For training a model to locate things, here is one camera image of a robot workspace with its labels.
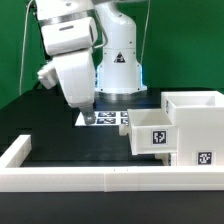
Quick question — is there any white drawer box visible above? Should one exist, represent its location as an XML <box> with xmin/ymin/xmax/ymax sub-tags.
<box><xmin>119</xmin><ymin>109</ymin><xmax>178</xmax><ymax>155</ymax></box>
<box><xmin>155</xmin><ymin>153</ymin><xmax>177</xmax><ymax>166</ymax></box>

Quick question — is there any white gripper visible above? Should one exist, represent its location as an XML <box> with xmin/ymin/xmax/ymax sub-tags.
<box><xmin>53</xmin><ymin>50</ymin><xmax>96</xmax><ymax>125</ymax></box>

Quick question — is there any white drawer cabinet frame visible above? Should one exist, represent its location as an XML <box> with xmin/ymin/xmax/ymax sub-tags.
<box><xmin>161</xmin><ymin>91</ymin><xmax>224</xmax><ymax>166</ymax></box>

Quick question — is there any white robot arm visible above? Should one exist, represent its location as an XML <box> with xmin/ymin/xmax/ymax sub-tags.
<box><xmin>35</xmin><ymin>0</ymin><xmax>146</xmax><ymax>125</ymax></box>

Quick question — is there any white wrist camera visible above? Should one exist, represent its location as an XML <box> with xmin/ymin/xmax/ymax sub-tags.
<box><xmin>37</xmin><ymin>62</ymin><xmax>58</xmax><ymax>89</ymax></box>

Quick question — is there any white fiducial marker plate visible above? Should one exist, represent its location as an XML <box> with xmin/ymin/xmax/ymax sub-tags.
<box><xmin>74</xmin><ymin>110</ymin><xmax>130</xmax><ymax>128</ymax></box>

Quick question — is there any white workspace border frame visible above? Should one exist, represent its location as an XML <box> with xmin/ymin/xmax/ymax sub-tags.
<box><xmin>0</xmin><ymin>135</ymin><xmax>224</xmax><ymax>192</ymax></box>

